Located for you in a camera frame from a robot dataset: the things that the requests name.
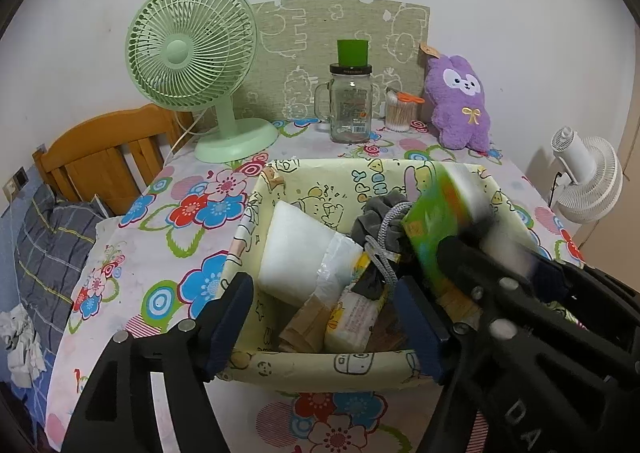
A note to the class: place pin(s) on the yellow cartoon fabric storage box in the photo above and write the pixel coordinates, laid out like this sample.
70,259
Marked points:
332,191

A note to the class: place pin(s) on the white standing fan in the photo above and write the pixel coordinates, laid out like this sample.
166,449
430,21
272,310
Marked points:
580,177

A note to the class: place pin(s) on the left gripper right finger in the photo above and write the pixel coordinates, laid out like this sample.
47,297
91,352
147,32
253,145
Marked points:
424,326

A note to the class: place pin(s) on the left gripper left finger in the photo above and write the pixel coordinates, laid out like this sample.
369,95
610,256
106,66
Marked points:
115,412

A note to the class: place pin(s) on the glass mason jar mug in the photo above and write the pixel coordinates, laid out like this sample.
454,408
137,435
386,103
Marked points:
345,103

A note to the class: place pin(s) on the purple plush bunny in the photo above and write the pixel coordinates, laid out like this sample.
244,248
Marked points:
459,111

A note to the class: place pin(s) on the grey plaid pillow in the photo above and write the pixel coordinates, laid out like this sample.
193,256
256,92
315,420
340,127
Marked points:
51,250

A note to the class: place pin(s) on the cotton swab container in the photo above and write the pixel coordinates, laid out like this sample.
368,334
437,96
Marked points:
401,109

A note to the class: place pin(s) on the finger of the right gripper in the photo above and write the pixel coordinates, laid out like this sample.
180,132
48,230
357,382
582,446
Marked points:
584,291
501,286

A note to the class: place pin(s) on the crumpled white cloth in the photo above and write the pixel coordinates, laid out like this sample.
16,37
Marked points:
25,358

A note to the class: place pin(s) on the white wet wipes pack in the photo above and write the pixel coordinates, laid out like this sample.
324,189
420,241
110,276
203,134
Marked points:
351,322

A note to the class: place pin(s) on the white foam towel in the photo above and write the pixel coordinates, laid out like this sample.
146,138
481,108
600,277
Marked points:
294,248

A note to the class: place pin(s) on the green desk fan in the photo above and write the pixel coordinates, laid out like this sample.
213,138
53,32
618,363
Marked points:
193,55

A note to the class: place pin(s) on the green tissue pack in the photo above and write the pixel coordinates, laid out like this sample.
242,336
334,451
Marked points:
448,198

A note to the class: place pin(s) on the floral tablecloth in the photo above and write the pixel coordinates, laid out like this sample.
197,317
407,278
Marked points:
166,257

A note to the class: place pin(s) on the wall power socket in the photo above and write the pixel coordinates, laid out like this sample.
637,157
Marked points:
15,184

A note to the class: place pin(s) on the grey drawstring pouch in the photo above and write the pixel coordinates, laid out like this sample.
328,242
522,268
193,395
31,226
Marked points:
379,232

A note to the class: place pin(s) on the clear plastic zip bag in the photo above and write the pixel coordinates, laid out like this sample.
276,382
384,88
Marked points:
336,268

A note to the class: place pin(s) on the green cup on jar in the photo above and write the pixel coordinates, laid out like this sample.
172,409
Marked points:
353,52

